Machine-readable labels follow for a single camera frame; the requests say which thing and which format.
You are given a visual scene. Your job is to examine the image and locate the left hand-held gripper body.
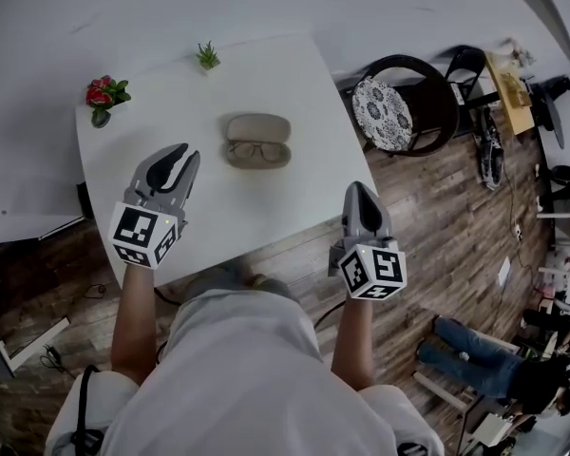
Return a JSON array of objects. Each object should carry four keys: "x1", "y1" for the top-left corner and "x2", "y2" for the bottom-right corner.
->
[{"x1": 108, "y1": 185, "x2": 189, "y2": 270}]

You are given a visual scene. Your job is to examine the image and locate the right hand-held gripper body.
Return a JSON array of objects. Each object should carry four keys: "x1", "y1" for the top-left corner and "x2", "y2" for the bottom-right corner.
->
[{"x1": 327, "y1": 235, "x2": 407, "y2": 301}]

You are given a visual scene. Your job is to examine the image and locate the black-framed eyeglasses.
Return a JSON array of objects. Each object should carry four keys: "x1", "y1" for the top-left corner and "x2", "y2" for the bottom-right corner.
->
[{"x1": 227, "y1": 141, "x2": 286, "y2": 161}]

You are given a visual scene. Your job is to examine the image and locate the beige glasses case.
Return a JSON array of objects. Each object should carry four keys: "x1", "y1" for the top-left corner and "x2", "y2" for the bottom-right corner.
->
[{"x1": 220, "y1": 113, "x2": 294, "y2": 170}]

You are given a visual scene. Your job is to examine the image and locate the person's left forearm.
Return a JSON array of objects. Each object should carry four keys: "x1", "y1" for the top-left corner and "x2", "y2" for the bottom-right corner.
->
[{"x1": 109, "y1": 263, "x2": 161, "y2": 389}]

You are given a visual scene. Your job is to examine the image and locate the person's right forearm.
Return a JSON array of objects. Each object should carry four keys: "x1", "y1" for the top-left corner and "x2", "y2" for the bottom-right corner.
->
[{"x1": 331, "y1": 296, "x2": 376, "y2": 391}]

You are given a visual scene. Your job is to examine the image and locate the white square table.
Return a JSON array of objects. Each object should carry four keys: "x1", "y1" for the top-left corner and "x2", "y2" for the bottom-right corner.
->
[{"x1": 74, "y1": 33, "x2": 379, "y2": 289}]

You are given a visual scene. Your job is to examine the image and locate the red flower pot plant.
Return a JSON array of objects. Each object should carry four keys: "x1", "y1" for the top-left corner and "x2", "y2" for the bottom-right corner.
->
[{"x1": 85, "y1": 74, "x2": 132, "y2": 128}]

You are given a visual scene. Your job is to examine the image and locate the person's grey trousers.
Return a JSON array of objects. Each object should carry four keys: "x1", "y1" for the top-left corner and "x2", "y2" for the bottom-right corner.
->
[{"x1": 184, "y1": 261, "x2": 300, "y2": 306}]

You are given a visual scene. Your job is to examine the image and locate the patterned round seat cushion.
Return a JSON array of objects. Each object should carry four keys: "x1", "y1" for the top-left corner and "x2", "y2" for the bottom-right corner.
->
[{"x1": 351, "y1": 76, "x2": 412, "y2": 152}]

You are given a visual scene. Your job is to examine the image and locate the small green potted plant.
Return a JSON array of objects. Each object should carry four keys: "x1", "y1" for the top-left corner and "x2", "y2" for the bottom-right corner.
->
[{"x1": 194, "y1": 40, "x2": 221, "y2": 73}]

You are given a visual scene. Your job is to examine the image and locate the black and white floor device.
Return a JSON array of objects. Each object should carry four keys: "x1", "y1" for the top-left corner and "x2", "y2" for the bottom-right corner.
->
[{"x1": 474, "y1": 106, "x2": 504, "y2": 192}]

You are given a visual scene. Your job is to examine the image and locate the white paper sheet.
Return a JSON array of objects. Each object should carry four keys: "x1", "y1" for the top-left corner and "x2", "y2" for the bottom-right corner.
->
[{"x1": 497, "y1": 256, "x2": 513, "y2": 289}]

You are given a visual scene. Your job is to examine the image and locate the round black armchair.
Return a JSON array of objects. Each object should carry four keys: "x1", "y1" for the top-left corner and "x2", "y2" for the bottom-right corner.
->
[{"x1": 351, "y1": 54, "x2": 460, "y2": 157}]

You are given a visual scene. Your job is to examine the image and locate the black folding chair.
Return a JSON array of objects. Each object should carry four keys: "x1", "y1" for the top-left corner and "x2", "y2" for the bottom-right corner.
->
[{"x1": 444, "y1": 45, "x2": 488, "y2": 108}]

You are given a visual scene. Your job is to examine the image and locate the light wooden side table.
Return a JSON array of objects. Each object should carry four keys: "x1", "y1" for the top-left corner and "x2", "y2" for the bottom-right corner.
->
[{"x1": 484, "y1": 49, "x2": 536, "y2": 136}]

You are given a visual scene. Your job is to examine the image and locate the person's white shirt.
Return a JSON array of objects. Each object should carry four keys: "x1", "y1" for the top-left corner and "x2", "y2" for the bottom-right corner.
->
[{"x1": 45, "y1": 287, "x2": 446, "y2": 456}]

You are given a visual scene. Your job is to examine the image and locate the dark desk with white legs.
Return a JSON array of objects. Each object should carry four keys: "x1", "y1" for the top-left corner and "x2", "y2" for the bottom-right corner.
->
[{"x1": 0, "y1": 282, "x2": 72, "y2": 382}]

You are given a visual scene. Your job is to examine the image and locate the wooden tray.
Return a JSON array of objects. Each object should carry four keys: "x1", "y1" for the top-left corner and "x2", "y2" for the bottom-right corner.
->
[{"x1": 501, "y1": 71, "x2": 528, "y2": 108}]

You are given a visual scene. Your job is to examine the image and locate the pale flower vase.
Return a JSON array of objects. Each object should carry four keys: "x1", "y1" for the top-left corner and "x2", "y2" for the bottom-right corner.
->
[{"x1": 501, "y1": 38, "x2": 536, "y2": 66}]

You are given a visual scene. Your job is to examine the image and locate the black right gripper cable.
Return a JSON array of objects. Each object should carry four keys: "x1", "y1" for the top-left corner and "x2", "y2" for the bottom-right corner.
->
[{"x1": 313, "y1": 299, "x2": 346, "y2": 332}]

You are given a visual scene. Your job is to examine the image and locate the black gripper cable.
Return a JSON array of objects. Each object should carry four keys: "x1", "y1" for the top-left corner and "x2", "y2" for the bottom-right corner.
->
[
  {"x1": 313, "y1": 299, "x2": 346, "y2": 332},
  {"x1": 153, "y1": 285, "x2": 182, "y2": 306}
]

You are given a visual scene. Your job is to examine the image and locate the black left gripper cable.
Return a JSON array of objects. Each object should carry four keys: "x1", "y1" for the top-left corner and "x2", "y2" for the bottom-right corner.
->
[{"x1": 153, "y1": 285, "x2": 182, "y2": 306}]

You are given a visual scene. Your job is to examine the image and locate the black shoulder strap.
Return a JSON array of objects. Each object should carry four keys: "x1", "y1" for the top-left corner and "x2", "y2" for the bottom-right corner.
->
[{"x1": 70, "y1": 363, "x2": 105, "y2": 456}]

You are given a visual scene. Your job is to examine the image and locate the black round pedestal table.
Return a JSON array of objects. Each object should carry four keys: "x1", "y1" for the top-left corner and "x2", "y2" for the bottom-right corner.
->
[{"x1": 526, "y1": 76, "x2": 570, "y2": 150}]

